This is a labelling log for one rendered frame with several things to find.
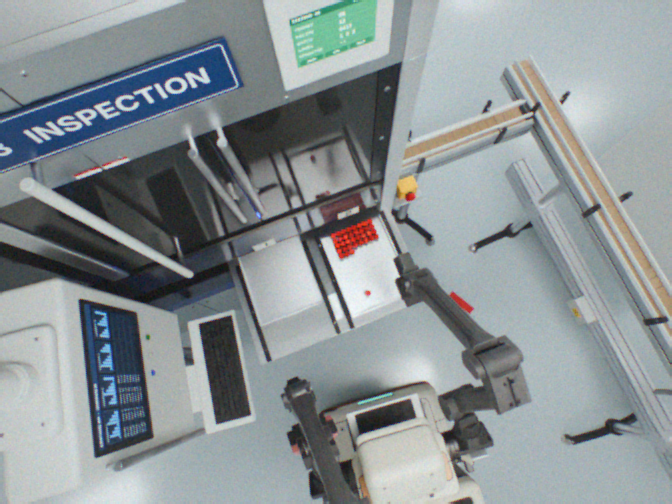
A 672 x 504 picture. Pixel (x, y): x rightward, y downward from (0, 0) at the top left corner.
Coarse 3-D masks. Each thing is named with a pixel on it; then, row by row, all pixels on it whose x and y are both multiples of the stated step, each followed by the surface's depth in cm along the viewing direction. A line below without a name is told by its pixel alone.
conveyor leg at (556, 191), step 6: (558, 186) 191; (552, 192) 197; (558, 192) 193; (564, 192) 193; (546, 198) 203; (552, 198) 200; (540, 204) 210; (546, 204) 207; (522, 216) 232; (516, 222) 241; (522, 222) 234; (528, 222) 233; (510, 228) 250; (516, 228) 244
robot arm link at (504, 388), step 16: (496, 352) 92; (512, 352) 91; (496, 368) 90; (512, 368) 91; (464, 384) 128; (496, 384) 90; (512, 384) 91; (448, 400) 121; (464, 400) 115; (480, 400) 103; (496, 400) 90; (512, 400) 91; (528, 400) 91; (448, 416) 124
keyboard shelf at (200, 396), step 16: (192, 320) 179; (208, 320) 179; (192, 336) 177; (192, 352) 176; (240, 352) 175; (192, 368) 175; (192, 384) 173; (208, 384) 172; (192, 400) 171; (208, 400) 171; (208, 416) 169; (208, 432) 168
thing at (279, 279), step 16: (288, 240) 178; (256, 256) 177; (272, 256) 176; (288, 256) 176; (304, 256) 176; (256, 272) 175; (272, 272) 175; (288, 272) 175; (304, 272) 174; (256, 288) 173; (272, 288) 173; (288, 288) 173; (304, 288) 173; (256, 304) 172; (272, 304) 171; (288, 304) 171; (304, 304) 171; (272, 320) 167
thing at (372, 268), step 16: (384, 240) 176; (336, 256) 175; (368, 256) 175; (384, 256) 174; (336, 272) 174; (352, 272) 173; (368, 272) 173; (384, 272) 173; (352, 288) 172; (368, 288) 171; (384, 288) 171; (352, 304) 170; (368, 304) 170; (384, 304) 168
